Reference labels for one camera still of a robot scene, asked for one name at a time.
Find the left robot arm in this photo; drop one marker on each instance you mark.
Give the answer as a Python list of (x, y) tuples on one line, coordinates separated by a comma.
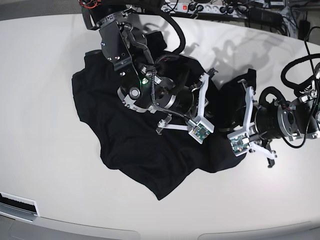
[(298, 119)]

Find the white slotted box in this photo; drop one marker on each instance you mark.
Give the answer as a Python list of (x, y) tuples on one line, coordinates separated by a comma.
[(18, 208)]

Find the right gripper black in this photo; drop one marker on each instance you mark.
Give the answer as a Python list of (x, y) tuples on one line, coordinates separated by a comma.
[(178, 96)]

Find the black t-shirt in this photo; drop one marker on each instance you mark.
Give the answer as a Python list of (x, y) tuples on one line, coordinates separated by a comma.
[(128, 139)]

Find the white power strip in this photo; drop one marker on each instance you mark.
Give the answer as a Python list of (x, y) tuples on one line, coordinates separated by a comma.
[(202, 10)]

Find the black power supply box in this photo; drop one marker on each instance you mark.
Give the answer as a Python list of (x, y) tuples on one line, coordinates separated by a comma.
[(264, 17)]

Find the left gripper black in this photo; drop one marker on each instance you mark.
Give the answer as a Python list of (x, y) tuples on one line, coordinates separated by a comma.
[(232, 111)]

